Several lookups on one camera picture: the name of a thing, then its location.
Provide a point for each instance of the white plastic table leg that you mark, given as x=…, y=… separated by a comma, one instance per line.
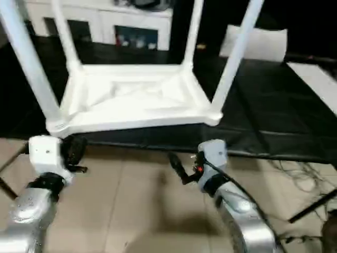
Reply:
x=234, y=58
x=29, y=63
x=66, y=34
x=192, y=31

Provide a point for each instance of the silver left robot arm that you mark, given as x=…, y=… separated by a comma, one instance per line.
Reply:
x=31, y=216

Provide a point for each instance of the black folding stand leg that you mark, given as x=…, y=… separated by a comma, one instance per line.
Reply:
x=7, y=188
x=313, y=205

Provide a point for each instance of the black work mat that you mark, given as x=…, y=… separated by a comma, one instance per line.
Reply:
x=274, y=105

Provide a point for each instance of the small yellow label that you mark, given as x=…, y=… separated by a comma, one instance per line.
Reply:
x=201, y=47

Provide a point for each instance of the white glass-door cabinet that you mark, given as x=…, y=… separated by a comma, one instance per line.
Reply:
x=105, y=21

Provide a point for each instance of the white flat panel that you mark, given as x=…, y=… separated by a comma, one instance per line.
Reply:
x=263, y=45

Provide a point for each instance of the white sheet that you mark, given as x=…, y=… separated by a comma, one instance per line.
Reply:
x=318, y=87

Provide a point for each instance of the black cabinet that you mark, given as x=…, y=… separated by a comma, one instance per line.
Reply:
x=210, y=18

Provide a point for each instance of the grey bag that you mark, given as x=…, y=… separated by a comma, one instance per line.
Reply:
x=150, y=4

